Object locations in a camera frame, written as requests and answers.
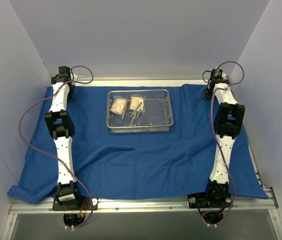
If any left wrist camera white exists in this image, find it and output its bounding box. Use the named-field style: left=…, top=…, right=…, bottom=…
left=70, top=70, right=78, bottom=81

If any aluminium rail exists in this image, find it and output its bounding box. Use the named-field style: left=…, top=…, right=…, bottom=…
left=8, top=188, right=279, bottom=214
left=51, top=75, right=229, bottom=84

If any steel scalpel handle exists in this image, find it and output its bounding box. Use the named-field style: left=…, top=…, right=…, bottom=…
left=121, top=101, right=129, bottom=120

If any aluminium back rail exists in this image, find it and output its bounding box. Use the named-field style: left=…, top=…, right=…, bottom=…
left=51, top=75, right=229, bottom=84

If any right white gauze pack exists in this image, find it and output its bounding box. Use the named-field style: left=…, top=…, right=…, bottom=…
left=129, top=94, right=145, bottom=111

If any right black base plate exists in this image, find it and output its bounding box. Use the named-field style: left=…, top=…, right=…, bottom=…
left=187, top=192, right=232, bottom=209

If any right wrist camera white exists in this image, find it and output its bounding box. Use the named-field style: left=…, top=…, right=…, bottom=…
left=215, top=67, right=227, bottom=79

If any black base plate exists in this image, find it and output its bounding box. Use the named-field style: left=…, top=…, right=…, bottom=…
left=52, top=196, right=98, bottom=211
left=187, top=192, right=232, bottom=209

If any aluminium front rail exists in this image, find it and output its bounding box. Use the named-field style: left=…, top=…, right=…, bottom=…
left=8, top=188, right=279, bottom=214

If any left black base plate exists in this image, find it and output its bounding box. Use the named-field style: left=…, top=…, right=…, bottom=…
left=52, top=196, right=98, bottom=211

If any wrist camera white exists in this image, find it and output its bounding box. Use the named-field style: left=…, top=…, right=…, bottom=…
left=70, top=70, right=78, bottom=81
left=215, top=67, right=227, bottom=79

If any black thin cable right wrist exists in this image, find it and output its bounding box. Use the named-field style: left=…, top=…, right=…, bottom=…
left=201, top=69, right=214, bottom=101

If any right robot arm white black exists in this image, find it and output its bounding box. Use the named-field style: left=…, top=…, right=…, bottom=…
left=202, top=68, right=245, bottom=207

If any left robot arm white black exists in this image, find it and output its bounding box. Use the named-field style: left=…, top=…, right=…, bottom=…
left=44, top=66, right=82, bottom=211

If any steel forceps left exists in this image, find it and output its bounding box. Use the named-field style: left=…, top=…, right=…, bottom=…
left=126, top=100, right=143, bottom=127

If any left white gauze pack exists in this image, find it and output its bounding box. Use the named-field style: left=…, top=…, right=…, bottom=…
left=109, top=96, right=128, bottom=116

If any steel scissors right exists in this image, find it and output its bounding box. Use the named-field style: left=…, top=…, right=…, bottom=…
left=141, top=110, right=153, bottom=126

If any white gauze pack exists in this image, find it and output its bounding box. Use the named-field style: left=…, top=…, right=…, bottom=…
left=129, top=94, right=145, bottom=111
left=109, top=96, right=128, bottom=116

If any metal mesh instrument tray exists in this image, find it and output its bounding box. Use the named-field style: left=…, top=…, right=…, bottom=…
left=106, top=89, right=174, bottom=133

